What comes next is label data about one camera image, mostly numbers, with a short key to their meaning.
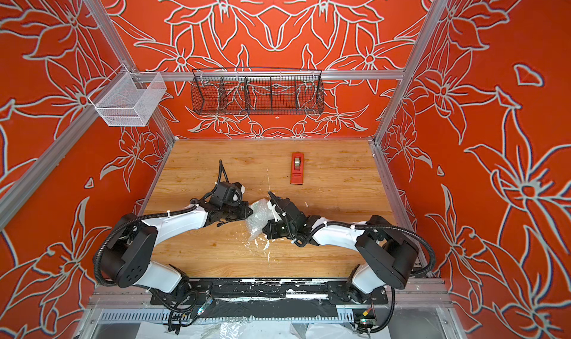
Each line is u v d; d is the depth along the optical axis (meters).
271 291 0.74
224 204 0.71
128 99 0.92
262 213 0.85
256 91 1.00
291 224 0.65
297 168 1.01
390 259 0.43
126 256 0.43
